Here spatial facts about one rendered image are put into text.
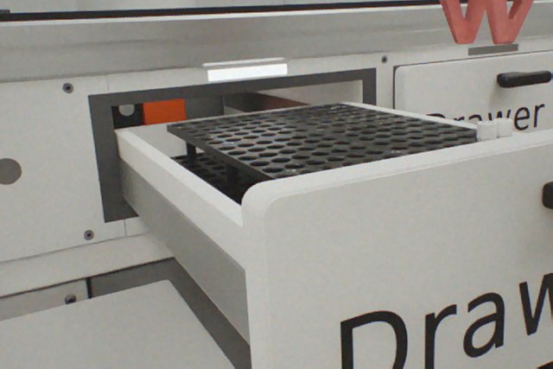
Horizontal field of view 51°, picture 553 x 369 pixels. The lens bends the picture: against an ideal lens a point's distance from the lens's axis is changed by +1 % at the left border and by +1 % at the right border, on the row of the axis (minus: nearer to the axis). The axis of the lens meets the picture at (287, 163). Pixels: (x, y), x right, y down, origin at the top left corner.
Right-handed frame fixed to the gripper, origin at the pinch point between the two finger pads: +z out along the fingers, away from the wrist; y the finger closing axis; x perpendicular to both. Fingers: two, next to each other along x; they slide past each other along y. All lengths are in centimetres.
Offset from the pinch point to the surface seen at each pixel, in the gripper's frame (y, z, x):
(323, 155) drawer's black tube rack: -3.1, 7.5, -10.0
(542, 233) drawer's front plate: 11.5, 8.6, -7.4
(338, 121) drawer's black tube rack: -11.8, 7.1, -3.7
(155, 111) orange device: -58, 11, -8
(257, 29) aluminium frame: -22.0, -0.4, -6.2
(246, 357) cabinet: -23.6, 34.0, -8.2
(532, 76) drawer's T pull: -17.5, 5.6, 24.9
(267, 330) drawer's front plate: 11.7, 9.5, -20.8
